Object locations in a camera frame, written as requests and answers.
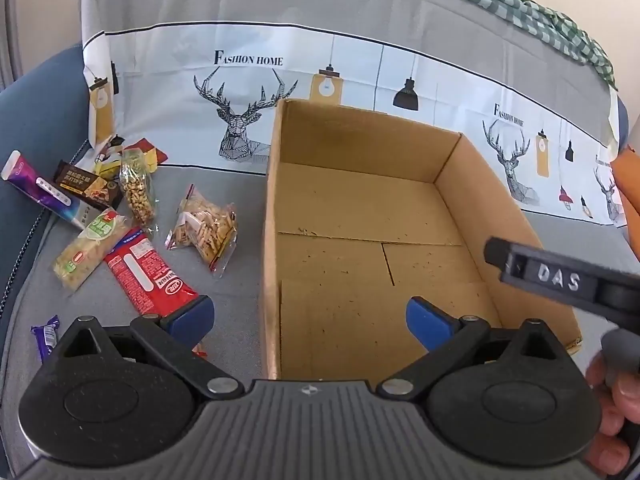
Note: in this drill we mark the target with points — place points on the clear bag of biscuit sticks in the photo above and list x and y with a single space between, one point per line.
207 230

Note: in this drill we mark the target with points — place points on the purple tube-shaped packet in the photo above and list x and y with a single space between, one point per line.
40 187

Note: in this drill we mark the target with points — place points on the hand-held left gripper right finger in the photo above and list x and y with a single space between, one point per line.
427 322

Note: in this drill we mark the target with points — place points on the yellow snack packet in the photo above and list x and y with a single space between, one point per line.
107 166

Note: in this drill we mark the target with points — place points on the person's right hand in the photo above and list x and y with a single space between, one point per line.
612 410

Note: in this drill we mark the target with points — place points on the clear bag of peanuts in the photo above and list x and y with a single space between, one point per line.
136 195

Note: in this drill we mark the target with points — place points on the black snack bar packet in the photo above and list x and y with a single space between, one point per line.
80 181

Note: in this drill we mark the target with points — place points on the brown cardboard box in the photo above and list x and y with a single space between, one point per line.
360 210

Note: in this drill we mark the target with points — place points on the small purple candy bar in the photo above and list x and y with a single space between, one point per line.
46 336

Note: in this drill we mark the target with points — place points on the blue sofa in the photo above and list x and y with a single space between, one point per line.
40 90

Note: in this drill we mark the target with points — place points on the green-label cracker packet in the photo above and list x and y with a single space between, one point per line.
90 246

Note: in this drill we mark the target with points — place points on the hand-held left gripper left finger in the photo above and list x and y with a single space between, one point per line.
189 317

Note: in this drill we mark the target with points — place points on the green checkered cloth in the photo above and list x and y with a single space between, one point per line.
525 10

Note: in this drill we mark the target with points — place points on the dark red flat packet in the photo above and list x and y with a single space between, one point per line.
150 152

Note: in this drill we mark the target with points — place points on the long red snack packet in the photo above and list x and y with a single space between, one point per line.
145 275

